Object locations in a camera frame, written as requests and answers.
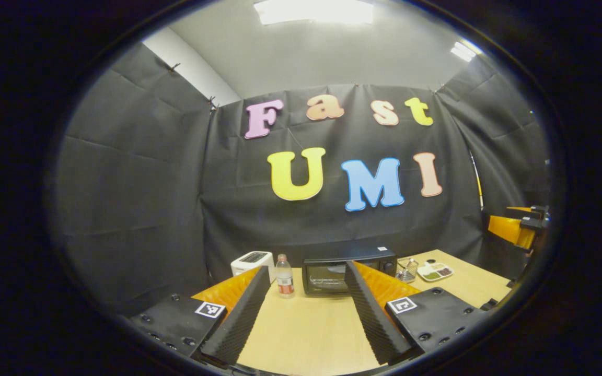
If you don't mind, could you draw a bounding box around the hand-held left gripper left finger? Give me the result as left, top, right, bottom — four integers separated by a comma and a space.
129, 265, 271, 366

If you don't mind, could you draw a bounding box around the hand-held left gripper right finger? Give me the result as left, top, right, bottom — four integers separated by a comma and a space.
344, 260, 490, 366

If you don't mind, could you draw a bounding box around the black backdrop cloth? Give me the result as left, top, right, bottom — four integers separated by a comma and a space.
50, 42, 552, 316

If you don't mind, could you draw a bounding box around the plastic bottle red label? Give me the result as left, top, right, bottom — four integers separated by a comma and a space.
275, 254, 296, 299

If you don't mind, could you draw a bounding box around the metal wire basket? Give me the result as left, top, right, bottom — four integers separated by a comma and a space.
396, 257, 420, 284

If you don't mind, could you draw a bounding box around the white toaster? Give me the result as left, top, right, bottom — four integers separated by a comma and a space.
230, 251, 275, 277

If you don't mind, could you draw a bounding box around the ceiling light panel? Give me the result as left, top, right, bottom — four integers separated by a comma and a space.
253, 0, 375, 26
449, 40, 483, 63

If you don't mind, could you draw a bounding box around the white divided plate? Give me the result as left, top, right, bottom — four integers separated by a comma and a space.
417, 262, 455, 283

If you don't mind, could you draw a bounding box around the black electric oven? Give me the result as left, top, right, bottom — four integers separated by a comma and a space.
302, 246, 398, 297

